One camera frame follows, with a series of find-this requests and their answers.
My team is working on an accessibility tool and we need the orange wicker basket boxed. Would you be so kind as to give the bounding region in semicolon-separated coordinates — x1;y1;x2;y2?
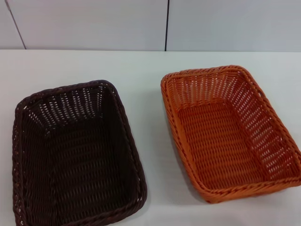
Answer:
160;65;301;204

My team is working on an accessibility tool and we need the dark brown wicker basket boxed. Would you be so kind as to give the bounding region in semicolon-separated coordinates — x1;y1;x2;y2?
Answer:
11;79;148;226

